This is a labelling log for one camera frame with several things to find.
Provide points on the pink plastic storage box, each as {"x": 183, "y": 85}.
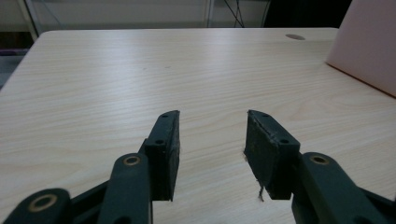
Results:
{"x": 367, "y": 40}

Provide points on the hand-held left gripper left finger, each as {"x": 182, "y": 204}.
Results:
{"x": 162, "y": 155}

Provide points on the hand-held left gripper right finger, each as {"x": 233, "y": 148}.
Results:
{"x": 271, "y": 155}

